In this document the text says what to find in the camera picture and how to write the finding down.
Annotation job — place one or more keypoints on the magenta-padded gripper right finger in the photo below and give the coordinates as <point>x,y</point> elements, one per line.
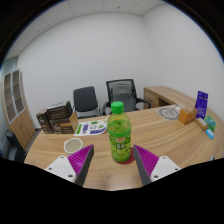
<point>151,165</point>

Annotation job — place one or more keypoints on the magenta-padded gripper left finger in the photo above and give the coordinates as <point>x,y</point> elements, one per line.
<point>73,164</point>

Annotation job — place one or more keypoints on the green drink bottle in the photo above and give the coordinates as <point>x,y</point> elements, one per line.
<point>119,136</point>

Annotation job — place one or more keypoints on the white and brown mug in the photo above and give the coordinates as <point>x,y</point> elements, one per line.
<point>73,146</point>

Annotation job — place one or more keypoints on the brown printed cardboard box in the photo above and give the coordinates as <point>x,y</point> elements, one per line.
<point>65,126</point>

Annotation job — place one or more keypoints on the printed paper sheet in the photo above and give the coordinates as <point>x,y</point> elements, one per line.
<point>90,127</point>

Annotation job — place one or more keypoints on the dark brown cardboard box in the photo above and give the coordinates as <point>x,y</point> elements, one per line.
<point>42,120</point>

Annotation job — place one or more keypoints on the small orange box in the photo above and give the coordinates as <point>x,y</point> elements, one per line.
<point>187,116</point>

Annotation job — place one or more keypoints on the black leather sofa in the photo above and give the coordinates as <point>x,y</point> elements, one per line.
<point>11,148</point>

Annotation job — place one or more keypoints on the small tan box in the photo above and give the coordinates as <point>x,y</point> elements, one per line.
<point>201,123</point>

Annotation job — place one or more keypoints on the small blue packet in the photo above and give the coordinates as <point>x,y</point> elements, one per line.
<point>209,134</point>

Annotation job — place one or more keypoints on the wooden side desk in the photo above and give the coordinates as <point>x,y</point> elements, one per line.
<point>165,95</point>

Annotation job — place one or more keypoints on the black mesh office chair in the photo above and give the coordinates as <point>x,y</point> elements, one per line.
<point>121,93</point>

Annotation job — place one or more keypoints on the purple standing card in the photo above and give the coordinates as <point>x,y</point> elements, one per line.
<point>201,104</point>

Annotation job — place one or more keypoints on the wooden shelf cabinet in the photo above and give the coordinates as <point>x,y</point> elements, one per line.
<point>15,110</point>

